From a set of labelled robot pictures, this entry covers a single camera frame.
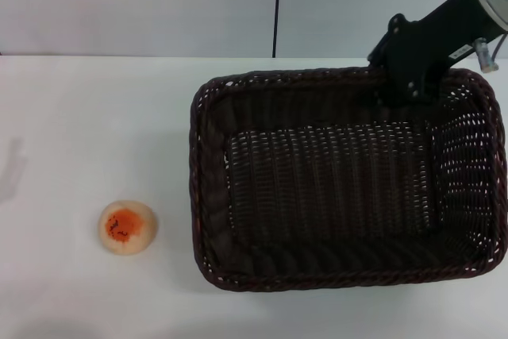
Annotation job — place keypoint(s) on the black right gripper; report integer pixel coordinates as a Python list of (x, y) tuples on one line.
[(440, 33)]

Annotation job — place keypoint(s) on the black woven rectangular basket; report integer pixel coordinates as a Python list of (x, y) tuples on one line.
[(329, 180)]

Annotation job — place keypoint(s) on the round bun with orange centre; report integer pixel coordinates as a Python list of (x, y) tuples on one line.
[(124, 228)]

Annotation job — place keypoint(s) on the dark vertical wall strip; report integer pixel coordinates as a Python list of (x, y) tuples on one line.
[(276, 5)]

